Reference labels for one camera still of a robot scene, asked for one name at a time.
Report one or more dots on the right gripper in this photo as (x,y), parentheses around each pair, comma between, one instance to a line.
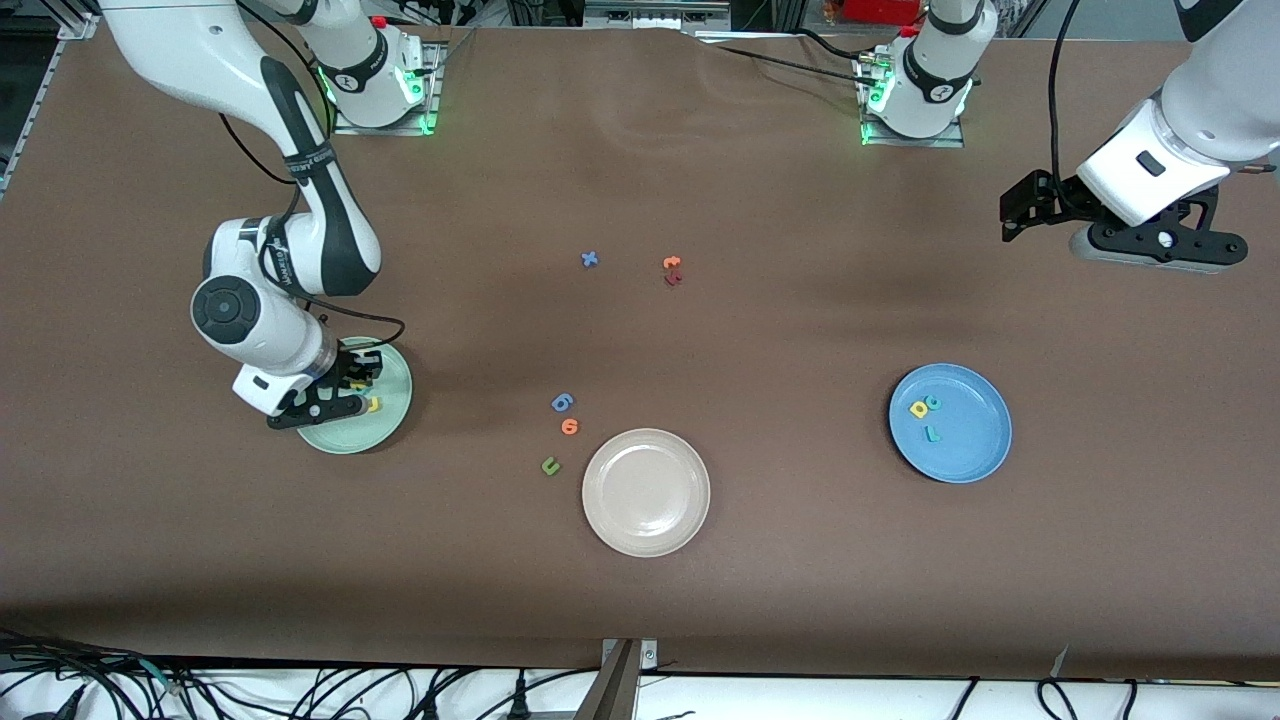
(349,367)

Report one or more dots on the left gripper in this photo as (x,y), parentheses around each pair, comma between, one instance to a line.
(1057,198)

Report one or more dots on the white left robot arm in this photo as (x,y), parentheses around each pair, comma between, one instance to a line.
(1220,110)

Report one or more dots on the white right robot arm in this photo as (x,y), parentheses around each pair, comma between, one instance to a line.
(180,50)

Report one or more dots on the pale green plate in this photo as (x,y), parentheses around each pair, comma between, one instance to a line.
(385,430)

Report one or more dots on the blue foam letter g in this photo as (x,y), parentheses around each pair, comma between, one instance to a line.
(562,402)

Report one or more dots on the red box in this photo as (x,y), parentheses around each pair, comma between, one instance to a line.
(880,10)

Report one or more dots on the blue plate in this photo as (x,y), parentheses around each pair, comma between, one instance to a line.
(965,445)

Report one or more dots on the beige plate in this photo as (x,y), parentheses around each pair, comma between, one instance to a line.
(646,492)

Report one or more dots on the black power plug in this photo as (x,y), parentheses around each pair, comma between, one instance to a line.
(520,700)

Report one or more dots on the white paper tag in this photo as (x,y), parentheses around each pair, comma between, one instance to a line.
(1060,658)

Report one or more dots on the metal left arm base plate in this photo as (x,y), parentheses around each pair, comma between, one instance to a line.
(950,140)

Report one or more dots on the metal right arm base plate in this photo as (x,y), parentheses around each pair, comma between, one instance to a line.
(432,128)

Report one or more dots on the small metal corner bracket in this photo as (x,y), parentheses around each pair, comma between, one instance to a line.
(649,654)

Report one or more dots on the aluminium profile post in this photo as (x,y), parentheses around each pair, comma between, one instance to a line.
(615,690)

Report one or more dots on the aluminium frame rail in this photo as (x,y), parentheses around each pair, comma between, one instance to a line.
(28,112)

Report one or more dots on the metal table corner bracket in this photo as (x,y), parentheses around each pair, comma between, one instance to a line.
(80,25)

